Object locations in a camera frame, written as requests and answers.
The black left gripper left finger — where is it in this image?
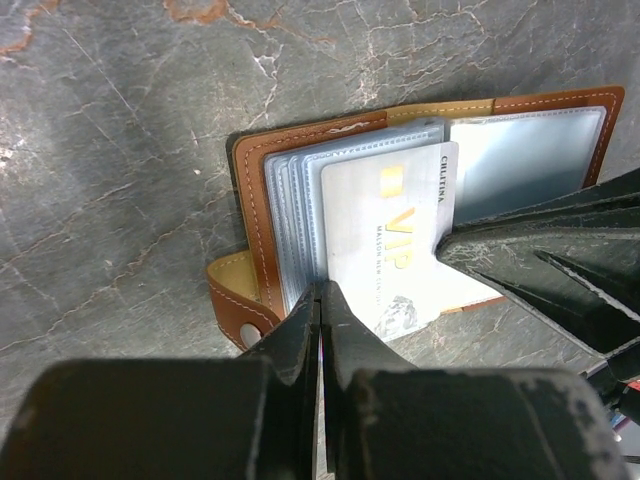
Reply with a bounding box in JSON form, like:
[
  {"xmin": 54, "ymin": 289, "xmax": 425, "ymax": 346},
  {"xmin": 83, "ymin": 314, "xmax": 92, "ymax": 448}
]
[{"xmin": 1, "ymin": 283, "xmax": 324, "ymax": 479}]

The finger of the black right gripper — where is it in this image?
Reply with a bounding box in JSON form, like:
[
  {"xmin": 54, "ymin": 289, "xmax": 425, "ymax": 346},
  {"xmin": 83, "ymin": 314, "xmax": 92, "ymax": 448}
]
[{"xmin": 436, "ymin": 171, "xmax": 639, "ymax": 350}]

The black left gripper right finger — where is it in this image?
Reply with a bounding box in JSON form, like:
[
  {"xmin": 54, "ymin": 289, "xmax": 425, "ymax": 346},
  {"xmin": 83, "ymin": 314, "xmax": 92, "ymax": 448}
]
[{"xmin": 319, "ymin": 282, "xmax": 629, "ymax": 479}]

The brown leather card holder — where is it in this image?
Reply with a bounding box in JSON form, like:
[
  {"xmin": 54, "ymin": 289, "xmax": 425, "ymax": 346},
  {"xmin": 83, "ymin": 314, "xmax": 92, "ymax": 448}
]
[{"xmin": 207, "ymin": 86, "xmax": 625, "ymax": 350}]

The white VIP card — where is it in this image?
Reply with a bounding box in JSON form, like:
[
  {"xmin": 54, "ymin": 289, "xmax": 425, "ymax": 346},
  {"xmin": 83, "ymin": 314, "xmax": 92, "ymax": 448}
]
[{"xmin": 321, "ymin": 142, "xmax": 500, "ymax": 341}]

